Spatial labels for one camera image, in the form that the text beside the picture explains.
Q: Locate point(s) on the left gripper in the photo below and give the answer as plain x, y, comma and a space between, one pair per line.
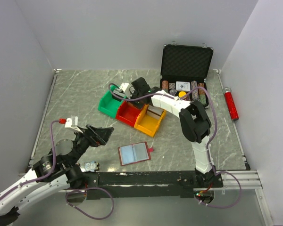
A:
97, 136

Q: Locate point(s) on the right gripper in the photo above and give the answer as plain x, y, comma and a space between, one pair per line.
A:
133, 93

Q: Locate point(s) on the red leather card holder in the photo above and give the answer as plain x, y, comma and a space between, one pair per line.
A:
134, 153

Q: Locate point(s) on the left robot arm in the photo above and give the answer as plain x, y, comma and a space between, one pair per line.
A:
56, 171

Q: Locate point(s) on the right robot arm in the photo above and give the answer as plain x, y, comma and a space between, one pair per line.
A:
194, 121

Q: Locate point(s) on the cards in green bin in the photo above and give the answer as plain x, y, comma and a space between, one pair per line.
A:
118, 94

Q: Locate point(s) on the cards in yellow bin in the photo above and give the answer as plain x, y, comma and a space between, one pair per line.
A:
154, 112

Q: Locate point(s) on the white playing card deck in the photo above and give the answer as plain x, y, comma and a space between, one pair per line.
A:
182, 86

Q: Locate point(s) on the red plastic bin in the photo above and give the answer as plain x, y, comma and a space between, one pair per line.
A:
127, 113

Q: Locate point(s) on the green plastic bin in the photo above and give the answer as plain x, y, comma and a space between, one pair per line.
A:
108, 105

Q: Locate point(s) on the cartoon sticker tag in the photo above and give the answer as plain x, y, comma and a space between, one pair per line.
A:
91, 166

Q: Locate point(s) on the yellow plastic bin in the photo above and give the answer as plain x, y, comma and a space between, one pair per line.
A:
147, 124

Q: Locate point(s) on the yellow dealer chip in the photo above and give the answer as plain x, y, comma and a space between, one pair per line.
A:
181, 94

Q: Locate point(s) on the black poker chip case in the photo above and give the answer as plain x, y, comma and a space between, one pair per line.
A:
184, 63

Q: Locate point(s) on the red glitter tube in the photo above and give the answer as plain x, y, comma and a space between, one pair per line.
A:
230, 103

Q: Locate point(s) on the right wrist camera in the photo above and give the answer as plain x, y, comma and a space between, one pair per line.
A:
125, 88

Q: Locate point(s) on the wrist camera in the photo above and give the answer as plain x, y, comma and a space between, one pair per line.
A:
125, 88
70, 124

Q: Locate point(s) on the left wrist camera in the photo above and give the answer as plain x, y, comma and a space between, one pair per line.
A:
70, 124

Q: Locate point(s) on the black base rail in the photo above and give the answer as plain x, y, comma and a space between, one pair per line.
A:
153, 183

